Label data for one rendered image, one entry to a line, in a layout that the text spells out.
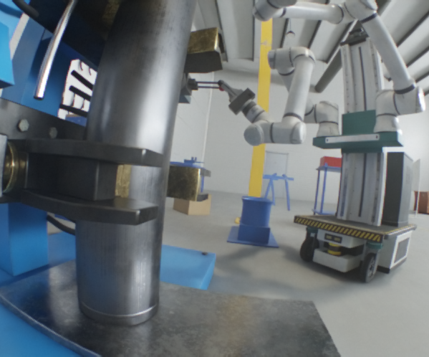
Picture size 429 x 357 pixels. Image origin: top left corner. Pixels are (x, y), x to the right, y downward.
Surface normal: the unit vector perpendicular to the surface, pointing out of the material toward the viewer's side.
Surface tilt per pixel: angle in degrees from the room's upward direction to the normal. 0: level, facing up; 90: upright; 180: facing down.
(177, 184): 90
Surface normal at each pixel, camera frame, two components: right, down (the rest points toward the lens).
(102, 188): 0.98, 0.11
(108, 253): 0.22, 0.02
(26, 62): -0.14, -0.02
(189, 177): -0.39, -0.05
